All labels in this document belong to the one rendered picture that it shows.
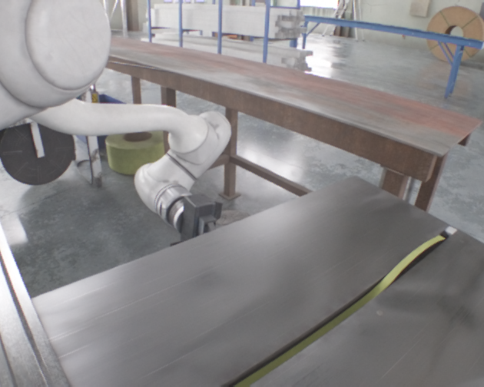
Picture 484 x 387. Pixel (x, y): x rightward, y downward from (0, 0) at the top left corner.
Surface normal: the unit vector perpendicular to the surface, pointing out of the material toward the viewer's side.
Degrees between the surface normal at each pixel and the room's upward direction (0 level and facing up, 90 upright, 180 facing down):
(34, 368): 0
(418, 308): 0
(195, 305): 0
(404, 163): 90
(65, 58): 86
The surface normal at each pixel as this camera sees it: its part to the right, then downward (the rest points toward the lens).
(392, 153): -0.72, 0.33
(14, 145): 0.66, 0.40
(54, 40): 0.94, 0.18
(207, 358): 0.04, -0.86
